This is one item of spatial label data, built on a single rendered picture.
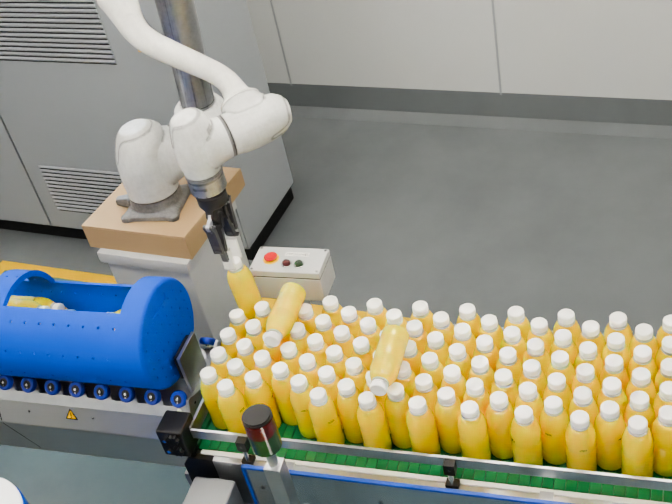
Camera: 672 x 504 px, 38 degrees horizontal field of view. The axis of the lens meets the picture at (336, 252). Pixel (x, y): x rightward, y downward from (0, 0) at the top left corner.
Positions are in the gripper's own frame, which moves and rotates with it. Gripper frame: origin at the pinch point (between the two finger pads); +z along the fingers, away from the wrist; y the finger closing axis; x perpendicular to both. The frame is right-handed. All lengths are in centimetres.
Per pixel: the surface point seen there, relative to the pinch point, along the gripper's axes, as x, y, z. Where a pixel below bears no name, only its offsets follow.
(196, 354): -10.6, 14.4, 22.9
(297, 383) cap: 23.9, 28.1, 14.5
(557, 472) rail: 84, 37, 25
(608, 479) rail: 95, 37, 26
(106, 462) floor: -91, -16, 122
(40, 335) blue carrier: -43, 28, 5
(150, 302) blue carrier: -14.3, 18.9, 0.2
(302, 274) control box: 14.2, -7.4, 12.9
